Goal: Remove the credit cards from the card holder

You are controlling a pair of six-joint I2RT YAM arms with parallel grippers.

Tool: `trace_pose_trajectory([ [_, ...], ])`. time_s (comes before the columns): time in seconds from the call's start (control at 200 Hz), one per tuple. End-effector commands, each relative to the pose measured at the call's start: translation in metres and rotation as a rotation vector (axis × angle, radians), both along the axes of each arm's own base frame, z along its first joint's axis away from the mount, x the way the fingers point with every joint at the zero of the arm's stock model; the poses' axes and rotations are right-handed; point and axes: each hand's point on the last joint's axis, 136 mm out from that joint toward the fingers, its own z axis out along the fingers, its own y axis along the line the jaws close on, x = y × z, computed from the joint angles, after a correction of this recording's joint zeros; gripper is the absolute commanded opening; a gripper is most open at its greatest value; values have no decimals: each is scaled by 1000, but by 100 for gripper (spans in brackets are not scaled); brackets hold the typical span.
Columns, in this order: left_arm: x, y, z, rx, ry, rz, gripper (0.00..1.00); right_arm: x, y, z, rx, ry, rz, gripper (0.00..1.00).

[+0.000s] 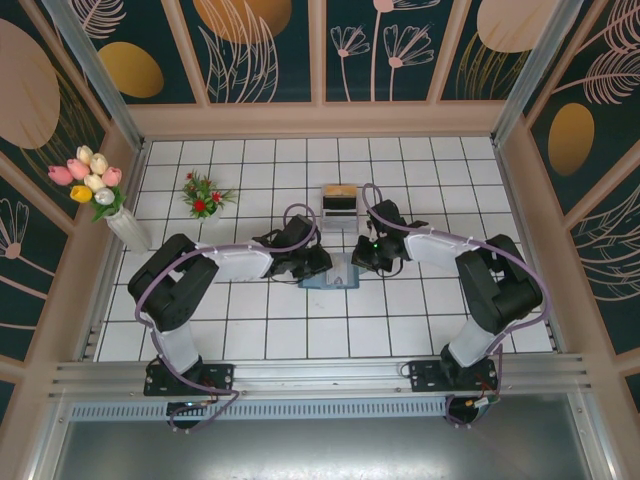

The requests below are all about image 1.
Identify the teal card holder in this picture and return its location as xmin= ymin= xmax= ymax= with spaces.
xmin=298 ymin=252 xmax=362 ymax=292

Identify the white card with dark stripe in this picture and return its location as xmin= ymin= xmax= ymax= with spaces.
xmin=323 ymin=209 xmax=359 ymax=232

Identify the clear tiered card stand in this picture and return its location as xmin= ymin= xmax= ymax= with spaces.
xmin=318 ymin=183 xmax=362 ymax=237

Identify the small red flower plant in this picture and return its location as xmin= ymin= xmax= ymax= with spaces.
xmin=180 ymin=170 xmax=240 ymax=227

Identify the white ribbed vase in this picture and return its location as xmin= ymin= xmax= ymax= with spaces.
xmin=107 ymin=207 xmax=153 ymax=255

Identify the grey metal panel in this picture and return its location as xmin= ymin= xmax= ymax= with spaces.
xmin=47 ymin=392 xmax=609 ymax=480

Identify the pastel tulip bouquet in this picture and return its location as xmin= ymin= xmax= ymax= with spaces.
xmin=48 ymin=144 xmax=125 ymax=224

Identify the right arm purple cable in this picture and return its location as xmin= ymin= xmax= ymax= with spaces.
xmin=362 ymin=182 xmax=546 ymax=430

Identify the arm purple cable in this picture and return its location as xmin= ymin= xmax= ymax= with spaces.
xmin=134 ymin=202 xmax=321 ymax=432
xmin=362 ymin=182 xmax=546 ymax=430

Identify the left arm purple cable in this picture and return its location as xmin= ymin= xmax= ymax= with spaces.
xmin=134 ymin=202 xmax=321 ymax=432

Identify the aluminium rail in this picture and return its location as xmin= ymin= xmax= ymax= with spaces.
xmin=47 ymin=353 xmax=594 ymax=401

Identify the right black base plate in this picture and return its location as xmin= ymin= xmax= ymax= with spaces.
xmin=408 ymin=357 xmax=501 ymax=394

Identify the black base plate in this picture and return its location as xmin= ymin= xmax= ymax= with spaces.
xmin=408 ymin=357 xmax=501 ymax=394
xmin=143 ymin=362 xmax=236 ymax=397

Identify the slotted grey cable duct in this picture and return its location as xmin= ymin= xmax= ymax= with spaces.
xmin=69 ymin=397 xmax=451 ymax=421

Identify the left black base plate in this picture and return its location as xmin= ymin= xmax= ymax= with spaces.
xmin=143 ymin=362 xmax=236 ymax=397

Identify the aluminium frame post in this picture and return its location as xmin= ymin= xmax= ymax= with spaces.
xmin=42 ymin=0 xmax=146 ymax=146
xmin=492 ymin=0 xmax=584 ymax=146

